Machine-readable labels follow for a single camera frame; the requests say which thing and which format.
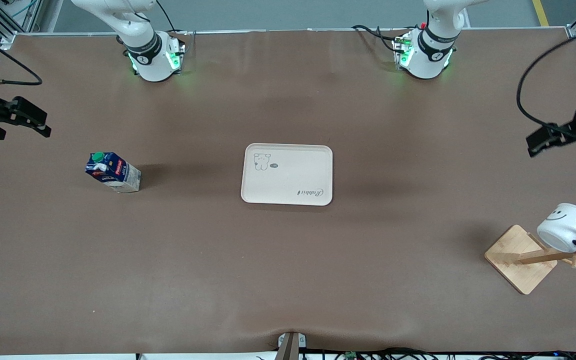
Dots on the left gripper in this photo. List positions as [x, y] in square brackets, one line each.
[574, 127]

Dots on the blue milk carton green cap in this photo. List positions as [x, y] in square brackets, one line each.
[115, 172]

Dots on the wooden cup rack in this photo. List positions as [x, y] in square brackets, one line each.
[518, 257]

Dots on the brown table cover sheet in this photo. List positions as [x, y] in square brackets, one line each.
[168, 250]

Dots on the cream plastic tray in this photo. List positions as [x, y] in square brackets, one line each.
[288, 175]

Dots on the wooden post metal bracket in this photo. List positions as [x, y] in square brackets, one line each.
[292, 346]

